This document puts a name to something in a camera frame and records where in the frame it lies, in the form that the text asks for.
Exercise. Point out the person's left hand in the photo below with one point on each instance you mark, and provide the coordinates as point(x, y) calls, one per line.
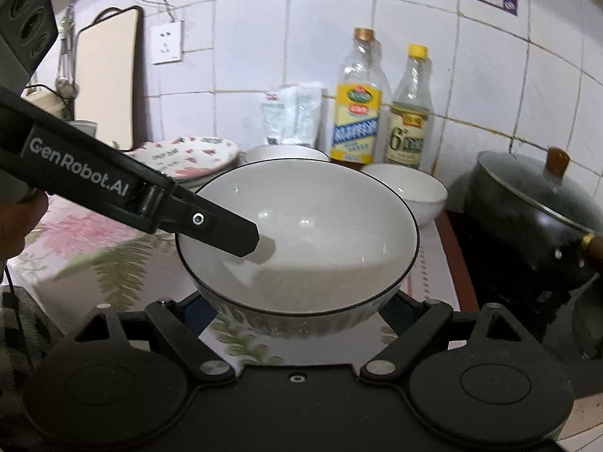
point(23, 226)

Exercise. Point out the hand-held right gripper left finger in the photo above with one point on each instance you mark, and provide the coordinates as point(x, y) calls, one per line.
point(194, 318)

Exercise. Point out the white plate black rim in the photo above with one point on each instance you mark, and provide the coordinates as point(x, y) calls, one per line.
point(207, 185)

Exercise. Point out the black pot lid wooden knob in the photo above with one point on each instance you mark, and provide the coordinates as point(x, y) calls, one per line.
point(518, 179)

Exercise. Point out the cream cutting board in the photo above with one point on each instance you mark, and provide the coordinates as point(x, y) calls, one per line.
point(108, 80)

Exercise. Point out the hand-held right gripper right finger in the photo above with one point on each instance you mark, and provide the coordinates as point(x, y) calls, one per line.
point(396, 316)

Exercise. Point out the dark patterned clothing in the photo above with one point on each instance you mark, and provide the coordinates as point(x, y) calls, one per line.
point(33, 320)

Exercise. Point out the metal ladle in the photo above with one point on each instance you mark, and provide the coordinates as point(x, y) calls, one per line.
point(70, 89)

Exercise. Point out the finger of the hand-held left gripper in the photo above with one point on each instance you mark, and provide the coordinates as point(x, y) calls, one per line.
point(221, 230)

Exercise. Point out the white bowl black rim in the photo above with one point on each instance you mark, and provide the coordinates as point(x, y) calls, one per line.
point(320, 245)
point(419, 197)
point(282, 153)

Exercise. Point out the metal spoon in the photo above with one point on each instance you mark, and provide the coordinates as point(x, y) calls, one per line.
point(60, 84)

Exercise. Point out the white plastic packet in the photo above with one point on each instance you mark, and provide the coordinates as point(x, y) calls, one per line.
point(292, 113)

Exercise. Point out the cooking wine bottle yellow label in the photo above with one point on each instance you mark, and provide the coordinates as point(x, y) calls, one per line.
point(358, 122)

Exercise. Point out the clear vinegar bottle yellow cap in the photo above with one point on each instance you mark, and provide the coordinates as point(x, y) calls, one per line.
point(410, 136)

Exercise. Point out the white wall socket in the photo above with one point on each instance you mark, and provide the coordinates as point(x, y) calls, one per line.
point(167, 42)

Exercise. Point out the cream rice cooker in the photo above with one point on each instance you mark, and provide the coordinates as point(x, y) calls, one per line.
point(47, 103)

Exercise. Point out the floral tablecloth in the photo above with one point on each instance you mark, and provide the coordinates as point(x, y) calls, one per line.
point(94, 245)

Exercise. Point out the pink floral print plate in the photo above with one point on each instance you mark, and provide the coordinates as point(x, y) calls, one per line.
point(188, 153)

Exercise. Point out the black gas stove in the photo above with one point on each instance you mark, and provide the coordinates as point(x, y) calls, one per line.
point(579, 320)

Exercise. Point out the black cooking pot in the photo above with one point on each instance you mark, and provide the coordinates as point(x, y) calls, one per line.
point(513, 240)

